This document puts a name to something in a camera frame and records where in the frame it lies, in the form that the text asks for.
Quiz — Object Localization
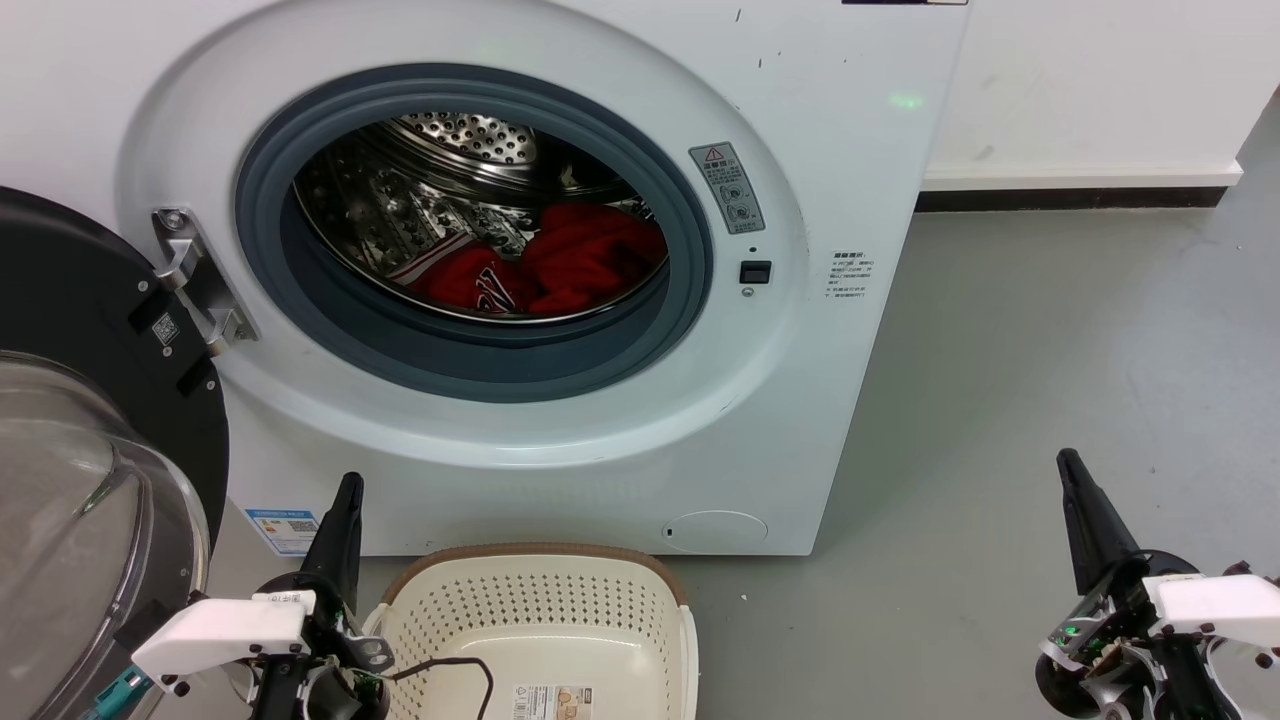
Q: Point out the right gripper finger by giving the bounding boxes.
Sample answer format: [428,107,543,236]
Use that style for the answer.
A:
[1068,449,1141,573]
[1057,449,1113,596]

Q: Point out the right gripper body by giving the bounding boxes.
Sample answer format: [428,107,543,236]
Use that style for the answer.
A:
[1035,553,1241,720]

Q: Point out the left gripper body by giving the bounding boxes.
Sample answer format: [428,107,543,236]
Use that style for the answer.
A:
[245,572,396,720]

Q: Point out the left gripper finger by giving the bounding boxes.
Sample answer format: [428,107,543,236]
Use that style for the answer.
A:
[300,472,353,593]
[330,472,364,611]

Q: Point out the red garment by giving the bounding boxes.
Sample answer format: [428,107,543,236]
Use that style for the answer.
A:
[385,203,668,317]

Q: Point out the cream plastic laundry basket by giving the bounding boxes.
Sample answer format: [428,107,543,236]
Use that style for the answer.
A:
[362,543,699,720]

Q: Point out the printed product label sticker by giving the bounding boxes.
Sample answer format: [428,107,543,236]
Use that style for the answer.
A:
[513,684,594,720]

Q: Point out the stainless steel washing machine drum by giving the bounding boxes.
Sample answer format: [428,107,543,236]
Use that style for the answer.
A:
[293,112,668,324]

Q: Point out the black round washer door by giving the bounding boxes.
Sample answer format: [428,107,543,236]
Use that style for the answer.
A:
[0,185,231,720]

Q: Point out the blue white energy label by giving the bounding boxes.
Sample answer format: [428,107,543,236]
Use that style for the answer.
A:
[245,508,321,557]

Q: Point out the grey rubber door gasket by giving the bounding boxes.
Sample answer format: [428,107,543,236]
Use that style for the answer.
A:
[234,63,714,404]

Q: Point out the silver metal door hinge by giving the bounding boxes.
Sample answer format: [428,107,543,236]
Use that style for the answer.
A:
[150,207,259,358]

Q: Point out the white front-load washing machine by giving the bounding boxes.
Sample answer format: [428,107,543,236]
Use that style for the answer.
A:
[0,0,971,557]

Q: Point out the white text notice sticker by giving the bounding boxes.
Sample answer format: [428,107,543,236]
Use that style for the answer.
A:
[827,250,869,301]

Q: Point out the round white filter cover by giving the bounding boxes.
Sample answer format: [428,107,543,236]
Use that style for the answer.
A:
[663,510,769,554]

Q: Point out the grey warning sticker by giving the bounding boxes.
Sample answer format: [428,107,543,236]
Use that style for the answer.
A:
[688,141,767,236]

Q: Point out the thin black cable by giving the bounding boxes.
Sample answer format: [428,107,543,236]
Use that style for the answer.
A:
[388,655,495,720]

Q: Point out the dark wall skirting strip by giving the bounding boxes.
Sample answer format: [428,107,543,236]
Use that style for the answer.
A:
[915,187,1229,213]

